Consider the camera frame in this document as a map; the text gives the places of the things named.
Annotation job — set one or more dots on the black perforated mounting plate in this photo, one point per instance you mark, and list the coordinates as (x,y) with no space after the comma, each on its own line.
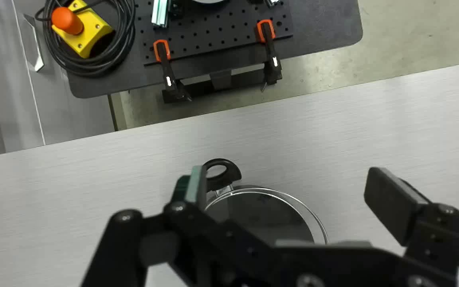
(200,33)

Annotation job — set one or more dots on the glass pot lid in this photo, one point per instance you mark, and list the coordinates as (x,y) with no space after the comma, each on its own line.
(294,205)

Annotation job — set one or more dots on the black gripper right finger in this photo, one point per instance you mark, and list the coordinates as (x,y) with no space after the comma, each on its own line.
(395,202)

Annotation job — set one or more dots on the orange black clamp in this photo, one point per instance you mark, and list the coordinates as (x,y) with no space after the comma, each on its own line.
(175,90)
(267,36)

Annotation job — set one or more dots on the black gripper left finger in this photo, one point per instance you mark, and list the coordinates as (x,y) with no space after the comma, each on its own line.
(192,189)

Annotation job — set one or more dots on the black cooking pot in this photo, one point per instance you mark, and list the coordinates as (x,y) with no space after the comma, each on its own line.
(262,213)

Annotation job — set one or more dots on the yellow emergency stop button box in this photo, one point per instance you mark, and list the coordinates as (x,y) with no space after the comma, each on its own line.
(81,28)

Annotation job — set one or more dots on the orange black clamp right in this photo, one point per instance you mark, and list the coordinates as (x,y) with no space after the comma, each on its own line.
(267,36)

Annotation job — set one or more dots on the orange black clamp left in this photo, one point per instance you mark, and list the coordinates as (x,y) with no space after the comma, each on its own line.
(175,90)

